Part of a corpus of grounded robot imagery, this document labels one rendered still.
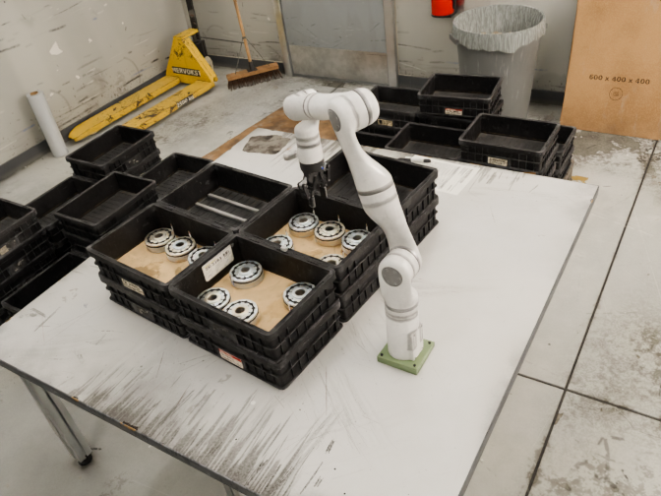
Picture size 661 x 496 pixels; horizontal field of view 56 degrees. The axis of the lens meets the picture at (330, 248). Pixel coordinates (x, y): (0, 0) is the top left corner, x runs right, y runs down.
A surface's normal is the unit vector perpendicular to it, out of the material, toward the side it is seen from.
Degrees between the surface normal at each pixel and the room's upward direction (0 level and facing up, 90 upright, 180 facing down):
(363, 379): 0
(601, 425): 0
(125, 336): 0
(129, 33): 90
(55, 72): 90
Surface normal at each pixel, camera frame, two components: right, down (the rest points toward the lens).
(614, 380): -0.13, -0.79
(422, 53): -0.51, 0.58
